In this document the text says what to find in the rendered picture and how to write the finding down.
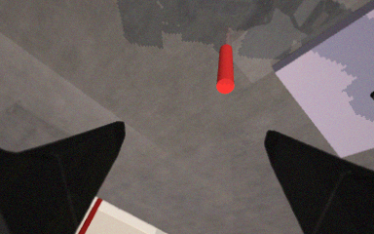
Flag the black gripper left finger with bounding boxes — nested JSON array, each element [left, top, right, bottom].
[[0, 121, 126, 234]]

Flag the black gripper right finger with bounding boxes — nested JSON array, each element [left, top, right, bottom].
[[264, 131, 374, 234]]

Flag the red peg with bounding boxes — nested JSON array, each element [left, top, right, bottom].
[[216, 45, 234, 94]]

